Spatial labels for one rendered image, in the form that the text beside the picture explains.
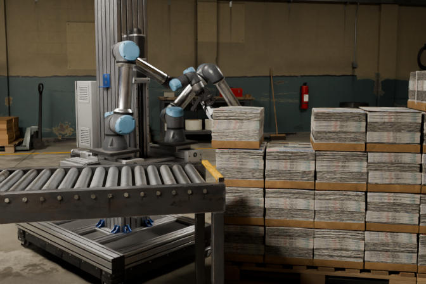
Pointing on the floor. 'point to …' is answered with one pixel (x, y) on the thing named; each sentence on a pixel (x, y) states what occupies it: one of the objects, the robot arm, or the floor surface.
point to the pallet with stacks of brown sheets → (9, 134)
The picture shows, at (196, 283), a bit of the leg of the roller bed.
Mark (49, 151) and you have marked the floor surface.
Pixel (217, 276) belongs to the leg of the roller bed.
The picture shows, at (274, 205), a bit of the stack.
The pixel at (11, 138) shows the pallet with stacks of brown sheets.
